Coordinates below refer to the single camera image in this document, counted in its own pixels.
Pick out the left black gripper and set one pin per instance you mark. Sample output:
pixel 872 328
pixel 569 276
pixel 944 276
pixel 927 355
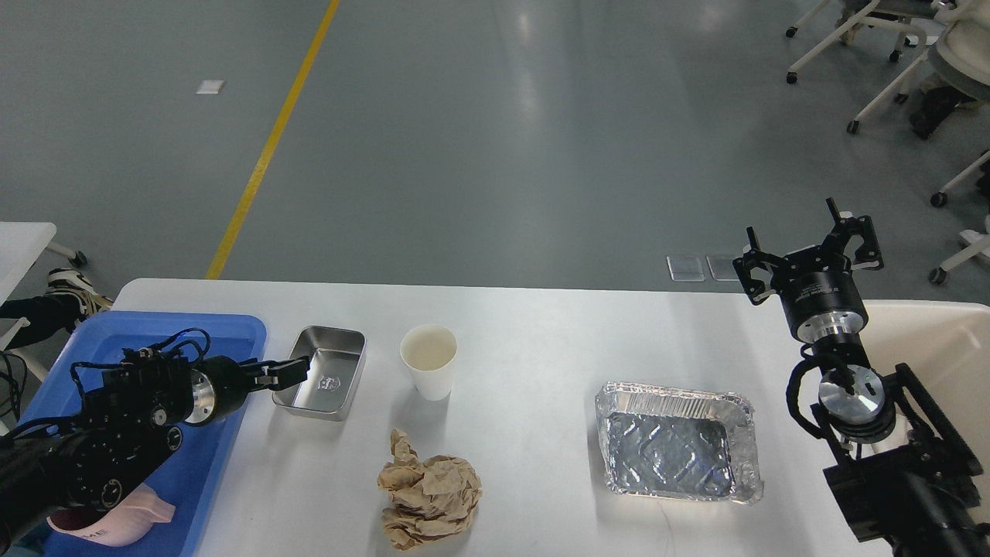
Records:
pixel 220 384

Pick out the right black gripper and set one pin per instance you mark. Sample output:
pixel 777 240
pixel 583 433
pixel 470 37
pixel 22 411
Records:
pixel 815 285

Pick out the stainless steel rectangular tin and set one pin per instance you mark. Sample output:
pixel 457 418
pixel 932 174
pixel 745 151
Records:
pixel 336 359

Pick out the pink plastic mug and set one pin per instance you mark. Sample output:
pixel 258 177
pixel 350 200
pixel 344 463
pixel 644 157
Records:
pixel 131 520

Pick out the aluminium foil tray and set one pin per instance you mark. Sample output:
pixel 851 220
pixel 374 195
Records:
pixel 676 443

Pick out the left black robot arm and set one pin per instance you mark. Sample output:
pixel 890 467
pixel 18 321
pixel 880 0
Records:
pixel 129 424

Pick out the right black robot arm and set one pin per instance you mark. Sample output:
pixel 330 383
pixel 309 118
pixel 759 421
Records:
pixel 902 473

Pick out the floor socket plate left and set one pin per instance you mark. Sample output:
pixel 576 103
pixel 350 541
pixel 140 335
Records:
pixel 685 269

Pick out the blue plastic tray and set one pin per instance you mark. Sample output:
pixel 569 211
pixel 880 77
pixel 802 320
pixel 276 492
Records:
pixel 188 480

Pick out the white paper cup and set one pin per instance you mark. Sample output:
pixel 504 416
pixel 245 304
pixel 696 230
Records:
pixel 429 352

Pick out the beige plastic bin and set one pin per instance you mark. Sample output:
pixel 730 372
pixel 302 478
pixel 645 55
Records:
pixel 946 344

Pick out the white chair base right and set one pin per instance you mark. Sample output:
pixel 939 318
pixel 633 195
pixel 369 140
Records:
pixel 974 244

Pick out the crumpled brown paper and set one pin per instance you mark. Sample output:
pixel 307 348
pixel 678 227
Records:
pixel 429 499

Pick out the seated person's dark leg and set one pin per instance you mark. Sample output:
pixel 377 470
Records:
pixel 939 103

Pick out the person's shoe and leg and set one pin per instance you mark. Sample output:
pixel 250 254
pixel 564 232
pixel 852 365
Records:
pixel 70 299

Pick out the white side table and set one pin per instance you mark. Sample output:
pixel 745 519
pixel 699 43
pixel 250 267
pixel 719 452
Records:
pixel 22 243

